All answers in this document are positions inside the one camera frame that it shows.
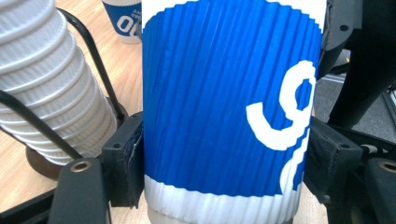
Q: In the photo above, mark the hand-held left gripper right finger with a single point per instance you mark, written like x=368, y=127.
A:
x=330, y=161

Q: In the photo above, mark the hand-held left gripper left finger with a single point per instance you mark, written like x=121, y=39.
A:
x=124, y=161

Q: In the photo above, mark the blue and white paper cup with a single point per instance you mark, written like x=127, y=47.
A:
x=124, y=21
x=224, y=118

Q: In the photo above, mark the stack of white cup lids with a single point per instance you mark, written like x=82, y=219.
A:
x=46, y=84

